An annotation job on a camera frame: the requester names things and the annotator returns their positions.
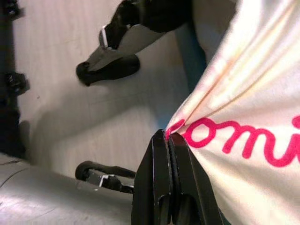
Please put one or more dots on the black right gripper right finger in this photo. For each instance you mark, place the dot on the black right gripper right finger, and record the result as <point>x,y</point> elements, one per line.
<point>194,192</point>

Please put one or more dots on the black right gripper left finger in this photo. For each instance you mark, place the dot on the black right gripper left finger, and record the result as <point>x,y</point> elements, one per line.
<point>152,182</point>

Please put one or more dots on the cream cartoon print duvet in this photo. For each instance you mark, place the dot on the cream cartoon print duvet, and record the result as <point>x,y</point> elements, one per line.
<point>246,82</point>

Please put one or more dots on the grey robot right leg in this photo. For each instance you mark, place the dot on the grey robot right leg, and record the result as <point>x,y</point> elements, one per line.
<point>105,180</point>

